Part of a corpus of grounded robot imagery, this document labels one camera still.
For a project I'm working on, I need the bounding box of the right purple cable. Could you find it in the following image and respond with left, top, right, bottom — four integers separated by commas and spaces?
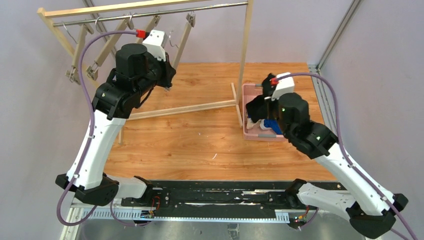
269, 72, 418, 240

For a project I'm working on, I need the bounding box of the black underwear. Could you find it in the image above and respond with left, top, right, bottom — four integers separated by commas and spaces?
245, 73, 276, 123

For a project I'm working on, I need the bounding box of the purple cable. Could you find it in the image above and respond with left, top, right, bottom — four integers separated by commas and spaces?
269, 72, 418, 240
56, 29, 152, 228

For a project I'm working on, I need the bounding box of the wooden hanger with black underwear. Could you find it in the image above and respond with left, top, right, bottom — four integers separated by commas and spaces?
168, 12, 196, 71

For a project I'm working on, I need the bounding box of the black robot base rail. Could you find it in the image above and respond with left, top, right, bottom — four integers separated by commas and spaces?
88, 179, 329, 223

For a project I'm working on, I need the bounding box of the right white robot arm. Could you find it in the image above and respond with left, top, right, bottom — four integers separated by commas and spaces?
264, 92, 408, 239

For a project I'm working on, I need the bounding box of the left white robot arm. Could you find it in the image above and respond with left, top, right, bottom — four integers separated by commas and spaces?
55, 43, 176, 206

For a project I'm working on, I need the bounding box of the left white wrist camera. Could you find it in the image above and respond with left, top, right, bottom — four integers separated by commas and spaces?
142, 30, 168, 62

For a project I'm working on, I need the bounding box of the pink plastic basket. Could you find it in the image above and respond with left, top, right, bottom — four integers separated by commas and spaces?
241, 83, 286, 142

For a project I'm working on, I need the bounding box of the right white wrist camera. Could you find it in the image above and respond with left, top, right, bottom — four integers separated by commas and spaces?
270, 72, 295, 101

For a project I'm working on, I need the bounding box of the wooden hanger with blue underwear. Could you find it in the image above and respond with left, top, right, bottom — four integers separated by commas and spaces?
144, 15, 161, 32

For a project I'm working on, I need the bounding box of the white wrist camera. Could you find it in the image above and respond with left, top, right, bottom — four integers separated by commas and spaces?
142, 30, 168, 62
270, 72, 295, 101

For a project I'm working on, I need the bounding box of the wooden clothes rack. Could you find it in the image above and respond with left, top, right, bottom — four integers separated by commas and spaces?
37, 0, 253, 128

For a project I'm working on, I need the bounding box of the wooden clip hanger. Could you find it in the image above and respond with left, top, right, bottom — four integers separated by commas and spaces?
87, 15, 134, 81
62, 22, 94, 85

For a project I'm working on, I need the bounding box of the blue underwear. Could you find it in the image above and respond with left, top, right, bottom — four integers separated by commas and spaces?
259, 119, 283, 135

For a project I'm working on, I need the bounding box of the empty wooden clip hanger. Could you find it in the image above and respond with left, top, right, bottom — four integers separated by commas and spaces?
62, 22, 94, 85

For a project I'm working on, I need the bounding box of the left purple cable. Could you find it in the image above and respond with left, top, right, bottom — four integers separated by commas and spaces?
56, 29, 152, 228

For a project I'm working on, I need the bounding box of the cream cotton underwear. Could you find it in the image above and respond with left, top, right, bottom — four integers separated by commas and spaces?
246, 118, 261, 130

